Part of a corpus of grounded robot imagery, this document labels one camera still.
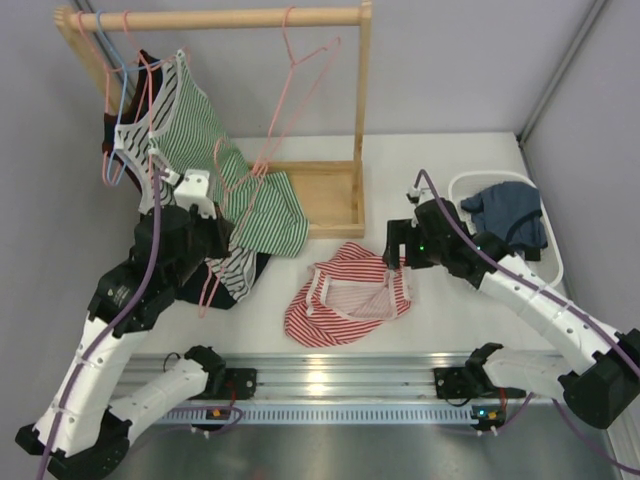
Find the blue wire hanger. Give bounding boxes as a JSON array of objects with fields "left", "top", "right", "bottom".
[{"left": 95, "top": 10, "right": 161, "bottom": 191}]

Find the pink hanger far left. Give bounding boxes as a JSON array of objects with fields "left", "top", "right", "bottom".
[{"left": 75, "top": 10, "right": 126, "bottom": 187}]

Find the pink wire hanger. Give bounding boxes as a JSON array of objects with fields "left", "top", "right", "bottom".
[
  {"left": 198, "top": 139, "right": 270, "bottom": 317},
  {"left": 251, "top": 6, "right": 341, "bottom": 177}
]

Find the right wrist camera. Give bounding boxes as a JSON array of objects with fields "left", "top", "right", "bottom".
[{"left": 406, "top": 186, "right": 435, "bottom": 206}]

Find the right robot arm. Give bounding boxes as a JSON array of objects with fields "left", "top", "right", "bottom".
[{"left": 383, "top": 198, "right": 639, "bottom": 429}]

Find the aluminium mounting rail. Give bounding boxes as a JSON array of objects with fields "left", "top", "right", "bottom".
[{"left": 114, "top": 353, "right": 566, "bottom": 401}]

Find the dark maroon tank top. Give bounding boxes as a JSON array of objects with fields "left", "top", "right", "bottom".
[{"left": 102, "top": 50, "right": 177, "bottom": 216}]

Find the white plastic laundry basket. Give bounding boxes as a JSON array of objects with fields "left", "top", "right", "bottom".
[{"left": 448, "top": 170, "right": 564, "bottom": 287}]

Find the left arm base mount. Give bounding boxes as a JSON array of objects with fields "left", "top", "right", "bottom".
[{"left": 195, "top": 368, "right": 257, "bottom": 401}]

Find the wooden clothes rack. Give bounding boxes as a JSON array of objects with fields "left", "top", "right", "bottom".
[{"left": 53, "top": 1, "right": 372, "bottom": 239}]

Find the perforated cable tray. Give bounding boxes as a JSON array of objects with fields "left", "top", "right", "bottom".
[{"left": 158, "top": 403, "right": 503, "bottom": 426}]

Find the pink hanger with tops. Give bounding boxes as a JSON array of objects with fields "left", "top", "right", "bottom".
[{"left": 121, "top": 10, "right": 181, "bottom": 188}]

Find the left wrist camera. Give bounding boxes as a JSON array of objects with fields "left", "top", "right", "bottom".
[{"left": 174, "top": 169, "right": 217, "bottom": 219}]

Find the red striped tank top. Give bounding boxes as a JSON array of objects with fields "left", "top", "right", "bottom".
[{"left": 284, "top": 242, "right": 412, "bottom": 348}]

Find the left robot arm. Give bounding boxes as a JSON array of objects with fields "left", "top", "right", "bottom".
[{"left": 15, "top": 205, "right": 233, "bottom": 479}]

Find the black striped tank top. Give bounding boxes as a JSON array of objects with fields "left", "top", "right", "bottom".
[{"left": 103, "top": 61, "right": 269, "bottom": 310}]

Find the green striped tank top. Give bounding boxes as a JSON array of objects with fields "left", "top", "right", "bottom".
[{"left": 149, "top": 50, "right": 310, "bottom": 257}]

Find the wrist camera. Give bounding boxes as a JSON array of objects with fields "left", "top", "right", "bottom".
[
  {"left": 174, "top": 169, "right": 217, "bottom": 219},
  {"left": 406, "top": 186, "right": 435, "bottom": 206}
]

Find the blue grey garment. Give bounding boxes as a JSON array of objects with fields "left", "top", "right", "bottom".
[{"left": 461, "top": 181, "right": 548, "bottom": 262}]

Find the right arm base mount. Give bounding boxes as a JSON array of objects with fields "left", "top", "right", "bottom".
[{"left": 434, "top": 343, "right": 526, "bottom": 407}]

